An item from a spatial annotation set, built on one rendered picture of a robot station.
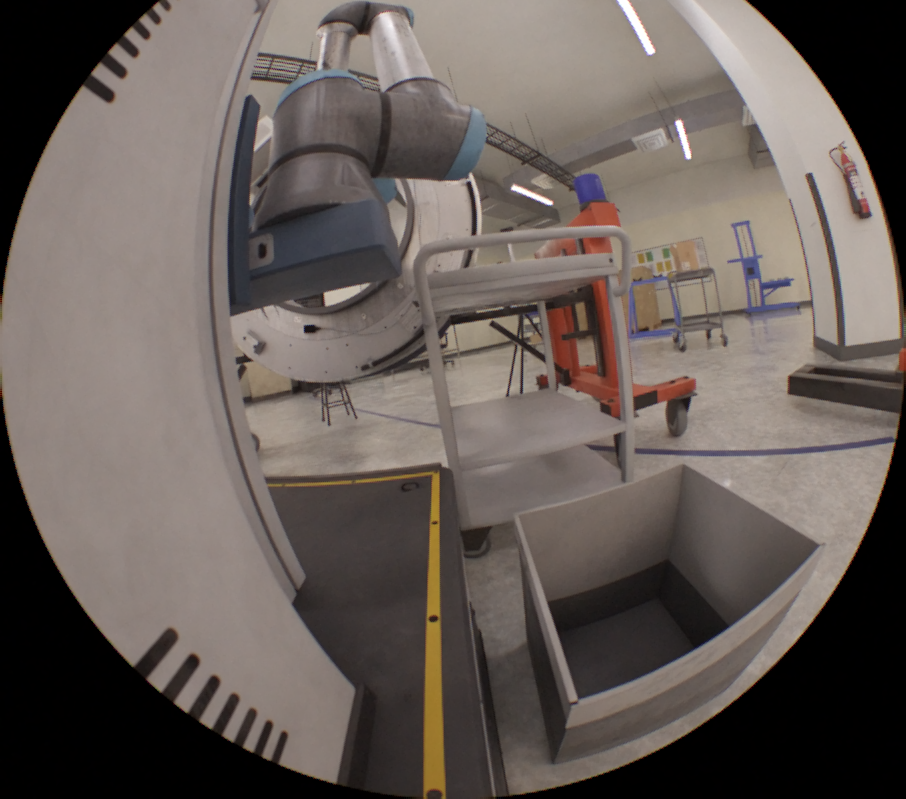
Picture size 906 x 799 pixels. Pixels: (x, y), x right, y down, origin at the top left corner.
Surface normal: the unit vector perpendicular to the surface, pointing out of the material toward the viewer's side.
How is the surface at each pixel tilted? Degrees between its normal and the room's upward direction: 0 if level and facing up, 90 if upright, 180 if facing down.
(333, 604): 0
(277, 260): 90
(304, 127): 90
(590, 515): 90
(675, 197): 90
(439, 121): 105
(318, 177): 70
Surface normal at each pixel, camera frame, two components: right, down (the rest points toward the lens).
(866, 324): -0.73, 0.15
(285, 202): -0.04, 0.04
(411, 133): 0.45, 0.53
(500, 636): -0.17, -0.99
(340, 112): 0.55, 0.07
